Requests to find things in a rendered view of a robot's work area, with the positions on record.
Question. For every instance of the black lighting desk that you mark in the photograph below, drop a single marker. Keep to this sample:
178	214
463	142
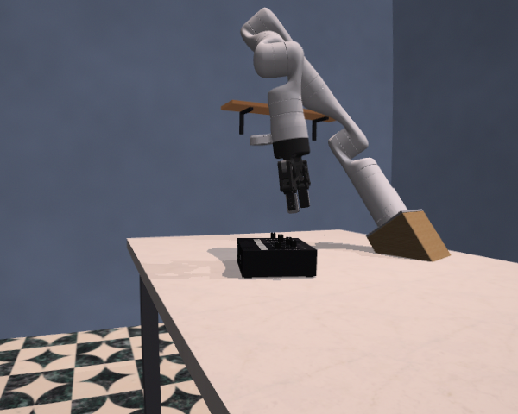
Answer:
276	257

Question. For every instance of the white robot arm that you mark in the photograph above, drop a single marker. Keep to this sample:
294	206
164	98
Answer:
287	120

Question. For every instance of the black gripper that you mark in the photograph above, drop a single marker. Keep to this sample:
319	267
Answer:
291	181

